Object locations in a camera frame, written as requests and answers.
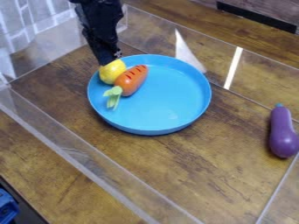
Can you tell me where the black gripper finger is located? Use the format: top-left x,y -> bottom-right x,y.
94,41 -> 122,66
81,30 -> 98,58

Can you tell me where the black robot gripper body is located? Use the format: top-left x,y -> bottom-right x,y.
69,0 -> 124,44

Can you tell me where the orange toy carrot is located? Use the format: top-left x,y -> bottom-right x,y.
102,65 -> 148,109

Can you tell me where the yellow toy lemon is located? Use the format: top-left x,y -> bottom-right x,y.
98,59 -> 126,85

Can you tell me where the blue round plate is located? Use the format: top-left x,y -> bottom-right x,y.
86,54 -> 210,136

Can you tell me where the black bar in background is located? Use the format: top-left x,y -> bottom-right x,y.
216,1 -> 297,34

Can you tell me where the purple toy eggplant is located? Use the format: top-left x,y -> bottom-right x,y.
268,103 -> 299,158

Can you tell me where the blue object at corner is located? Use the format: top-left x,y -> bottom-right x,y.
0,188 -> 19,224

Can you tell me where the clear acrylic enclosure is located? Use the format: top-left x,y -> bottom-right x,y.
0,0 -> 299,224

